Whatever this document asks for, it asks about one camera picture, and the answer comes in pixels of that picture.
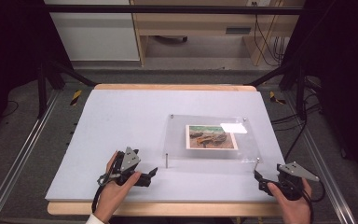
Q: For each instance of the aluminium floor rail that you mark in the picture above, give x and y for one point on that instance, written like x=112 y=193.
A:
x=320 y=161
x=18 y=155

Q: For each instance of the white sleeve cuff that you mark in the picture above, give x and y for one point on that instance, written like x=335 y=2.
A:
x=94 y=219

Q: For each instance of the wooden table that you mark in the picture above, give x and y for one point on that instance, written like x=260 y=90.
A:
x=167 y=209

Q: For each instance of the black metal stand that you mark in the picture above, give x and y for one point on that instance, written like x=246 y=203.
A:
x=42 y=93
x=300 y=93

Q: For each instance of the black curtain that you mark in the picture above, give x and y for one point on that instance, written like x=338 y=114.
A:
x=345 y=77
x=9 y=46

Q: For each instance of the pale table cover sheet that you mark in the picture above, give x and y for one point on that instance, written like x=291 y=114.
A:
x=121 y=124

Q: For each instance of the black horizontal frame bar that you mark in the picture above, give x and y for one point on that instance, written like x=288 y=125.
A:
x=167 y=9

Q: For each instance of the white cabinet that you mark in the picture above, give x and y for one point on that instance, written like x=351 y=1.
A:
x=96 y=37

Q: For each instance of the painted boats picture card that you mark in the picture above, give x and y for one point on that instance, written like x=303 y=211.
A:
x=211 y=138

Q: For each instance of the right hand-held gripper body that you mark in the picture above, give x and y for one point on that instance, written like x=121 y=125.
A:
x=296 y=170

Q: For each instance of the person's right hand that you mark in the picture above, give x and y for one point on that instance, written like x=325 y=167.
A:
x=292 y=208

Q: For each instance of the wooden desk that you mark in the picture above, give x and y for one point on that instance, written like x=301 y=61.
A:
x=195 y=23

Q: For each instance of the clear acrylic photo frame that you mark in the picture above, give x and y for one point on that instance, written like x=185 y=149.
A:
x=180 y=140

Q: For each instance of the person's left hand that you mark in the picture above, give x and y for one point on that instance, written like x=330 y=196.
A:
x=112 y=197

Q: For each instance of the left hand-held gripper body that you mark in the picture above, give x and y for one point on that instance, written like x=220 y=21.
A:
x=130 y=159

